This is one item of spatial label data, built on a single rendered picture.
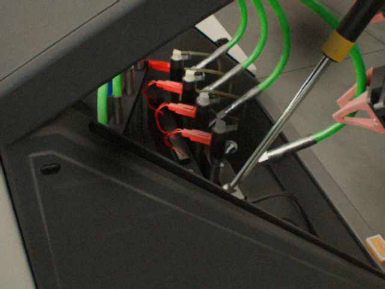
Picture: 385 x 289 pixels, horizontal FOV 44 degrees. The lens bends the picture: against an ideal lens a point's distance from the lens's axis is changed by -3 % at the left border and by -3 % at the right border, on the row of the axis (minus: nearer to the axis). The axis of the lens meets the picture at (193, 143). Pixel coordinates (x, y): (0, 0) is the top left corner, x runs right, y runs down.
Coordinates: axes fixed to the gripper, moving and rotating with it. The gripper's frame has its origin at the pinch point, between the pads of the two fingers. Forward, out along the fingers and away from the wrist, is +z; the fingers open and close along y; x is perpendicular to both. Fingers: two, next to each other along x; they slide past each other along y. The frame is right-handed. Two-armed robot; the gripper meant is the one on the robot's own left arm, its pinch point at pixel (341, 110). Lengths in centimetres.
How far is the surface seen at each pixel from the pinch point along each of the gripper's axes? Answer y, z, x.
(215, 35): -48, 52, 1
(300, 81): -168, 128, 104
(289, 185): -11.0, 31.3, 26.2
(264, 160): 7.0, 12.3, 0.1
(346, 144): -121, 94, 121
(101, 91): 12.5, 21.9, -24.8
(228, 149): 1.8, 22.9, 0.5
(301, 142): 4.1, 6.5, 0.7
